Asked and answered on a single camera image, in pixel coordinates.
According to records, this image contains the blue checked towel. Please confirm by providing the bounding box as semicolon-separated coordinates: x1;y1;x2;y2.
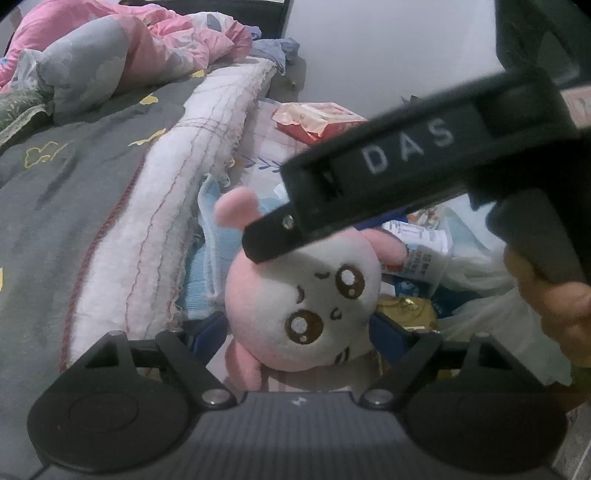
177;176;281;320

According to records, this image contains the pink white plush toy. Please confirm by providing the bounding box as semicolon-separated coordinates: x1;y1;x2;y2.
213;186;417;392

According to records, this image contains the person's right hand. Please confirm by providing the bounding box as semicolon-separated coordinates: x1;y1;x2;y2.
504;246;591;368

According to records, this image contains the gold foil packet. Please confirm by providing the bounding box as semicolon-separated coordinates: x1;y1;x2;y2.
377;296;439;331

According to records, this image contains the checked cartoon bed sheet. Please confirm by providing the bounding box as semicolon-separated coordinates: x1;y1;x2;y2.
228;99;466;244

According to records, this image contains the white plastic bag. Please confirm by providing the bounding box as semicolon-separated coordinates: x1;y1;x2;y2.
432;201;572;385

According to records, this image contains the blue purple clothes pile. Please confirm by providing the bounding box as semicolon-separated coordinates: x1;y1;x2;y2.
249;37;301;76

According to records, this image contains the dark grey blanket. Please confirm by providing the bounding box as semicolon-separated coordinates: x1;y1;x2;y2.
1;72;211;479

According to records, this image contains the pink grey quilt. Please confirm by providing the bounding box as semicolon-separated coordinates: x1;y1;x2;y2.
1;1;252;122

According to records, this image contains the green patterned cloth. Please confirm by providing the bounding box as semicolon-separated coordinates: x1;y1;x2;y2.
0;89;53;151

